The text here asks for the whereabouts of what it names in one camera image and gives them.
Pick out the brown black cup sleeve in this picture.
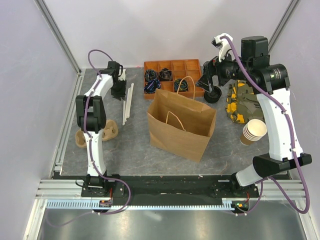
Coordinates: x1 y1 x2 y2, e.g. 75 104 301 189
159 67 173 82

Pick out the stack of paper cups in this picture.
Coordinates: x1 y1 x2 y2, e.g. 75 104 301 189
240 119 267 146

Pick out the green yellow cup sleeve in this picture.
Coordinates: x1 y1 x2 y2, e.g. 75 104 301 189
173 78 189 92

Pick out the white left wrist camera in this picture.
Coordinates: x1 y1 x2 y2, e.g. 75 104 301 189
118 65 126 81

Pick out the blue striped cup sleeve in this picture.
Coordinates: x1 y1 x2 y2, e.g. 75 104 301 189
144 78 161 94

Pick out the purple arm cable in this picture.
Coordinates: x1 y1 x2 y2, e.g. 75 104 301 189
46 49 132 228
221 36 311 217

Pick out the camouflage cloth bag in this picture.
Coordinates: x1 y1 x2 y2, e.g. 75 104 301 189
225 80 265 124

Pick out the cardboard cup carrier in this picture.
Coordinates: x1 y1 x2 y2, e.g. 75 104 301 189
75 119 119 148

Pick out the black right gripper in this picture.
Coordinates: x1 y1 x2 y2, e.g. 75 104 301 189
195 46 252 92

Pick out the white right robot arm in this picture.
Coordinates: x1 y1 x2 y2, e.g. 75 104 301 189
196 33 312 197

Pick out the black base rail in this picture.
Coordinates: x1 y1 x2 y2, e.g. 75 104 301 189
81 174 259 207

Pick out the dark patterned cup sleeve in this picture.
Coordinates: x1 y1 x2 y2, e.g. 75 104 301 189
144 69 158 82

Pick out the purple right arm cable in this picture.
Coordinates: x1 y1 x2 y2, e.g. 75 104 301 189
221 36 311 217

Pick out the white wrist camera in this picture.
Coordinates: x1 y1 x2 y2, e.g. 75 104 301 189
212 33 233 63
118 65 126 81

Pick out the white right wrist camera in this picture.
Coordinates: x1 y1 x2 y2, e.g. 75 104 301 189
212 33 233 63

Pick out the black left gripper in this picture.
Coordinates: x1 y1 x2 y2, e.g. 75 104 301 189
111 79 127 102

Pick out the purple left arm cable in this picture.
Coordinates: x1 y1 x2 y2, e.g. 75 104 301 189
46 49 132 228

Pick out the stack of black lids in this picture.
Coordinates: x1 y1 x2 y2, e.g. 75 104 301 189
203 86 222 104

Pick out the slotted cable duct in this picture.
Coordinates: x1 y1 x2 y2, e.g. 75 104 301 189
46 199 241 211

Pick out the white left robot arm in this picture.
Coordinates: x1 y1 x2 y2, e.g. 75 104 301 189
75 60 127 197

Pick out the orange compartment tray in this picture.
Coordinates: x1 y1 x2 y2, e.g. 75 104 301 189
143 58 204 100

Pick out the brown paper bag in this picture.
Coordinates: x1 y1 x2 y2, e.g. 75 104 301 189
147 89 217 163

